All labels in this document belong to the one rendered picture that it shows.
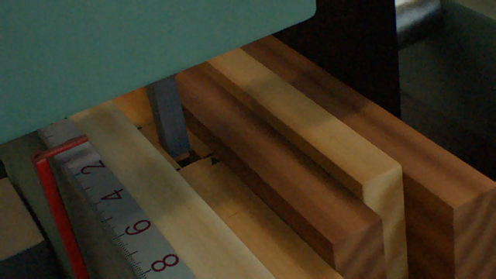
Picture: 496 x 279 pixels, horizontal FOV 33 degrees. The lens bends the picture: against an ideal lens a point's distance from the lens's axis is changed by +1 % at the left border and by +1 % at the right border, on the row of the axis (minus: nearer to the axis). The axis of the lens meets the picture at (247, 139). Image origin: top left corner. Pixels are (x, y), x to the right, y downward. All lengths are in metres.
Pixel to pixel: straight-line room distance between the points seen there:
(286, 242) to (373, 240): 0.03
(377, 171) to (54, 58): 0.10
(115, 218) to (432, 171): 0.10
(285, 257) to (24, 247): 0.21
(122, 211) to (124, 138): 0.05
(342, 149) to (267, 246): 0.04
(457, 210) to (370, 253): 0.03
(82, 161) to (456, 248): 0.13
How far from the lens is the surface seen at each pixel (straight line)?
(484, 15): 0.34
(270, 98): 0.31
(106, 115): 0.33
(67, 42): 0.25
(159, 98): 0.30
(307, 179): 0.28
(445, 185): 0.26
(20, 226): 0.46
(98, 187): 0.28
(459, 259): 0.27
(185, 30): 0.26
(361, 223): 0.26
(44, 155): 0.30
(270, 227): 0.27
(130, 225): 0.26
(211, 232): 0.26
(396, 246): 0.29
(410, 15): 0.35
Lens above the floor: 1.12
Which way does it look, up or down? 34 degrees down
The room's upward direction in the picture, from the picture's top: 10 degrees counter-clockwise
